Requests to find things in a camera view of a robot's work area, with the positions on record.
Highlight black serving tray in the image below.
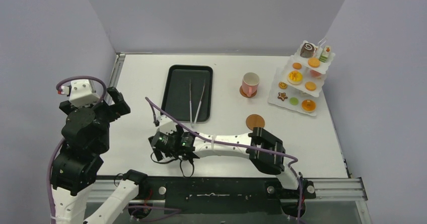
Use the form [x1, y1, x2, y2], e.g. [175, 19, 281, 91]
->
[161, 64, 213, 123]

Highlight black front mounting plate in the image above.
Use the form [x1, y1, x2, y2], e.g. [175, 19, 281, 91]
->
[134, 176, 316, 216]

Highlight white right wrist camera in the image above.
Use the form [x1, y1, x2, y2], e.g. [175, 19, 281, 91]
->
[157, 115, 184, 136]

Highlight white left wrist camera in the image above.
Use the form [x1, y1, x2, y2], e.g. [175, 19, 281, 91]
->
[55, 77, 102, 108]

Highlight orange macaron sandwich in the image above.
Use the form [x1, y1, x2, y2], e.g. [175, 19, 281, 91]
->
[308, 57, 320, 68]

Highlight round wooden coaster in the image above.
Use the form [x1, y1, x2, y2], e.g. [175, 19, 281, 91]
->
[239, 86, 258, 99]
[246, 114, 265, 130]

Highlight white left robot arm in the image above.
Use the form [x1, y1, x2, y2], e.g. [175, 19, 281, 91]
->
[49, 87, 151, 223]

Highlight pink ceramic cup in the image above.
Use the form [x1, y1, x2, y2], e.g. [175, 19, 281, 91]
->
[241, 72, 260, 98]

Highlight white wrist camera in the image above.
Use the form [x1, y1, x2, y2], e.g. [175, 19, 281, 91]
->
[157, 115, 184, 136]
[55, 77, 102, 108]

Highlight small patterned orange cookie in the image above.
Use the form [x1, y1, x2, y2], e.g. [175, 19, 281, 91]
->
[278, 82, 288, 90]

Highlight green layered cake slice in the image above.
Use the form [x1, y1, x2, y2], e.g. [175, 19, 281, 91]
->
[319, 45, 331, 62]

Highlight white three-tier dessert stand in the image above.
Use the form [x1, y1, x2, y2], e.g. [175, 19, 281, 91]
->
[267, 38, 335, 117]

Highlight plain orange round cookie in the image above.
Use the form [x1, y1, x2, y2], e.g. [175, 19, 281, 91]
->
[305, 82, 317, 91]

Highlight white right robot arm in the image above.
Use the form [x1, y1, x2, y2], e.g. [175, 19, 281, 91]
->
[148, 127, 303, 197]

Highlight yellow fruit tart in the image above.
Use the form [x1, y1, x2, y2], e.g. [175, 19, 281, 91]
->
[288, 70, 303, 85]

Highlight metal serving tongs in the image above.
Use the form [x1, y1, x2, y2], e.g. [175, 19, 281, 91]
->
[189, 80, 206, 128]

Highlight brown star cookie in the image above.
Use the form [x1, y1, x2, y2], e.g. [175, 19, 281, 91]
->
[277, 92, 288, 101]

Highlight chocolate swirl roll cake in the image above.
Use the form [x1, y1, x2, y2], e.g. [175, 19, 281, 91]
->
[300, 42, 317, 58]

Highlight green round macaron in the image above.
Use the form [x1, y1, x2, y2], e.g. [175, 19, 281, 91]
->
[289, 97, 299, 106]

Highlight small orange biscuit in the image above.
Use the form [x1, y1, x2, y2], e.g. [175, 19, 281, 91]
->
[292, 62, 302, 69]

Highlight pink strawberry cake slice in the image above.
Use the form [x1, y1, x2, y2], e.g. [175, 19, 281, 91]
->
[310, 70, 323, 78]

